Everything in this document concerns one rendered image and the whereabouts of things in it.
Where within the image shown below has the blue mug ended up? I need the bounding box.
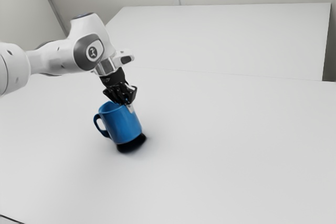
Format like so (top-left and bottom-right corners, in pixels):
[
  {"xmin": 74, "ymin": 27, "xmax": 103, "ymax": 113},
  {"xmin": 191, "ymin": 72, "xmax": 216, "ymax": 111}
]
[{"xmin": 93, "ymin": 100, "xmax": 143, "ymax": 145}]

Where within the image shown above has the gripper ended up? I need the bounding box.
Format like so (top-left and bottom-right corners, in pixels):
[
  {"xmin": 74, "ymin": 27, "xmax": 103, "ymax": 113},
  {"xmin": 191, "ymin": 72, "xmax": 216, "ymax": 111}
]
[{"xmin": 99, "ymin": 67, "xmax": 138, "ymax": 115}]

